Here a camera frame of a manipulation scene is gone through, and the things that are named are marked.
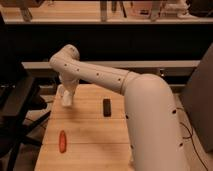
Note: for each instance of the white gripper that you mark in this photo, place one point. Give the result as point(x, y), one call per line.
point(69, 84)

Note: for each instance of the white sponge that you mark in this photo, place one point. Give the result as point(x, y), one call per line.
point(67, 98)

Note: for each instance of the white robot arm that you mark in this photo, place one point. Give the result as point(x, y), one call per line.
point(151, 114)

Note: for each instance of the black rectangular block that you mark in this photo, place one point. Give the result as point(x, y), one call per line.
point(107, 107)

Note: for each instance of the black chair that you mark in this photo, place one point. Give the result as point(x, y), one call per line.
point(19, 93)

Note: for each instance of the orange carrot toy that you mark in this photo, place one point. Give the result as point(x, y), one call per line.
point(62, 141)

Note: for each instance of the grey shelf rail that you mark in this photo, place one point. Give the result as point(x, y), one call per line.
point(166, 68)

